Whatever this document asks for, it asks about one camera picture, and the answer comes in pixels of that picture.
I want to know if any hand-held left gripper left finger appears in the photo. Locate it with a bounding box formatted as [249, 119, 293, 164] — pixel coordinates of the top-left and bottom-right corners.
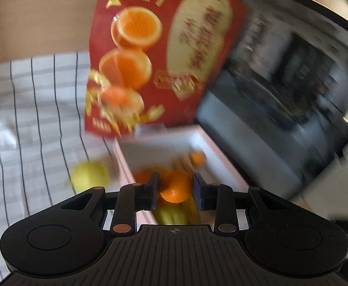
[60, 172, 162, 239]

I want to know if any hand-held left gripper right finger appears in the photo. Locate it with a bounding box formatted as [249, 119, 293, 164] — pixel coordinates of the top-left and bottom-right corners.
[192, 172, 293, 237]

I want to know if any small orange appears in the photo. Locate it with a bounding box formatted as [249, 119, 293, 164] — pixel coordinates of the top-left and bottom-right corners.
[134, 170, 152, 185]
[190, 151, 207, 166]
[160, 169, 192, 204]

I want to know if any large yellow banana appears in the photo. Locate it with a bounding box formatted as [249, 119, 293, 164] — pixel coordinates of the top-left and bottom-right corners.
[154, 199, 200, 225]

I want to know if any small yellow banana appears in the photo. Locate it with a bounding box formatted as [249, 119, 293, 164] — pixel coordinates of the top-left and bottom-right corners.
[172, 152, 192, 173]

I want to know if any white box with red lid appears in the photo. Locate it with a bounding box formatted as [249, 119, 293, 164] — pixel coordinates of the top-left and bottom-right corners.
[84, 0, 250, 227]

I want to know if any yellow-green apple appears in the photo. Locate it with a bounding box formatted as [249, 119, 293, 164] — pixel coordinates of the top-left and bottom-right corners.
[71, 161, 110, 194]

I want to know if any black microwave oven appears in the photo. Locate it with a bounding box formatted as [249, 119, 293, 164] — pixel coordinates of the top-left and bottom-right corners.
[196, 0, 348, 203]

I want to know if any white checked tablecloth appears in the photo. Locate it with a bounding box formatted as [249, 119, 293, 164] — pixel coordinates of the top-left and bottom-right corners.
[0, 52, 159, 286]

